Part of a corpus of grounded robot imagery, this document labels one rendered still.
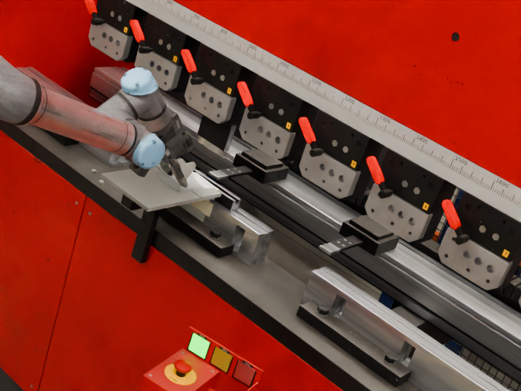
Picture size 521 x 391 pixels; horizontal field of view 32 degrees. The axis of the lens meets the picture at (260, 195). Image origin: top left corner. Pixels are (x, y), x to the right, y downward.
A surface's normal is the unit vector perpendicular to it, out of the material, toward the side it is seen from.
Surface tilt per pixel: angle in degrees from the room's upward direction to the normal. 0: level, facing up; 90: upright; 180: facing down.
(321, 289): 90
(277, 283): 0
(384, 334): 90
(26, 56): 90
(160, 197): 0
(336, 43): 90
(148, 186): 0
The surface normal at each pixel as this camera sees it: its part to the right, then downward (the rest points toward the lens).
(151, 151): 0.62, 0.49
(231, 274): 0.29, -0.87
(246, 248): -0.63, 0.14
